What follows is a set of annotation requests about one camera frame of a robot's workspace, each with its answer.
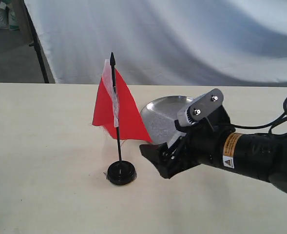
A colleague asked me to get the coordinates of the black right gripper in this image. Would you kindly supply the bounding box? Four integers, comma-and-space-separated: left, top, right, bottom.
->
139, 107, 233, 179

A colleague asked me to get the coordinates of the red flag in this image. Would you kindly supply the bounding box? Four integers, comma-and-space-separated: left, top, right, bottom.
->
92, 53, 152, 161

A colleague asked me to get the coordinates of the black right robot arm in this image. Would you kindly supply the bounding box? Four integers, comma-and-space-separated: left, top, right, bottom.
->
139, 107, 287, 193

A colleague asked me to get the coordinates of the black round flag base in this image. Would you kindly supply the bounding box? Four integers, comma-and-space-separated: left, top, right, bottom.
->
107, 160, 137, 186

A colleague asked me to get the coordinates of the round steel plate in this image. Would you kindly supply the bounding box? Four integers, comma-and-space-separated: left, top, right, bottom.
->
140, 96, 195, 147

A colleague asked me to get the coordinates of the white backdrop cloth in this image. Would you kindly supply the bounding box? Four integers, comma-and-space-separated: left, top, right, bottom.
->
25, 0, 287, 86

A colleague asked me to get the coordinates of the black backdrop stand pole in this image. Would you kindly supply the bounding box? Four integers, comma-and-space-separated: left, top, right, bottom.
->
22, 0, 50, 84

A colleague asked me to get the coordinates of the white sack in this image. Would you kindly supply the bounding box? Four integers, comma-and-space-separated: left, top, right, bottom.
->
0, 0, 19, 31

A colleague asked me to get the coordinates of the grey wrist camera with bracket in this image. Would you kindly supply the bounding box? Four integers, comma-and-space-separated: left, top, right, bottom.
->
175, 88, 224, 132

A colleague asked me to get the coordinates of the black camera cable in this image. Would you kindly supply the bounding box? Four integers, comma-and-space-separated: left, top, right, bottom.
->
228, 86, 287, 134

